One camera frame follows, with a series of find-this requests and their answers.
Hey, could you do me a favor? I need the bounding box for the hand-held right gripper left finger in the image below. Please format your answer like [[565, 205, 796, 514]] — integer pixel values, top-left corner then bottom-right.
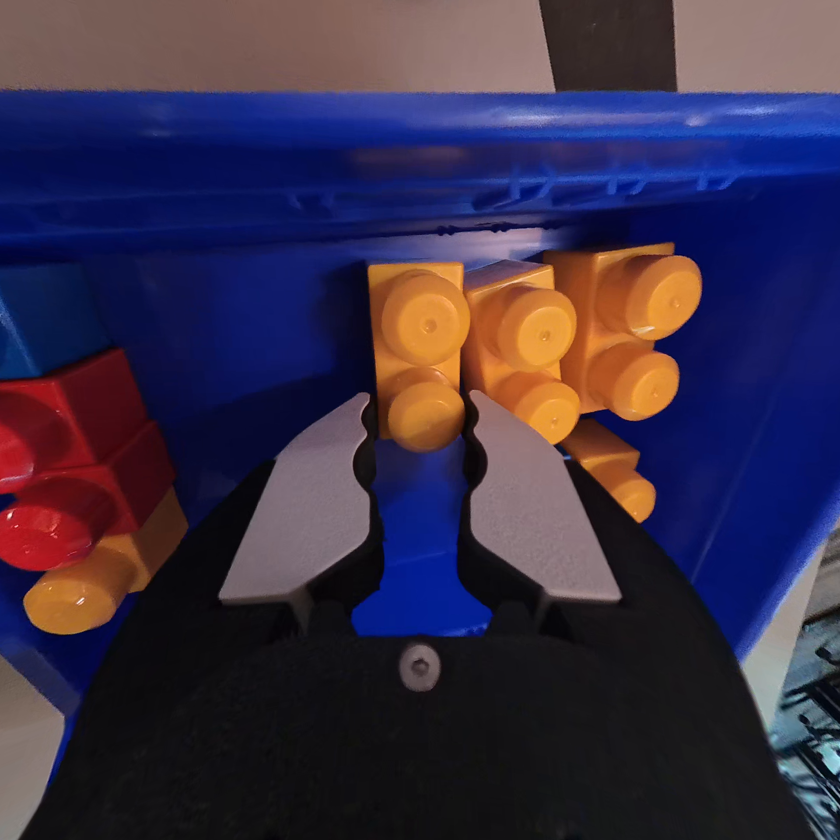
[[217, 392, 386, 635]]

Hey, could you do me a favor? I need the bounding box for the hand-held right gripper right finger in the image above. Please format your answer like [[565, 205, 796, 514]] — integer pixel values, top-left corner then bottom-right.
[[458, 390, 622, 632]]

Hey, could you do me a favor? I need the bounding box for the blue plastic bin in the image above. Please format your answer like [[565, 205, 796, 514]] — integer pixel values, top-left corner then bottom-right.
[[0, 91, 840, 716]]

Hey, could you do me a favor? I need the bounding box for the blue single-stud block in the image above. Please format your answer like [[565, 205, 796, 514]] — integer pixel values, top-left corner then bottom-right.
[[0, 264, 112, 382]]

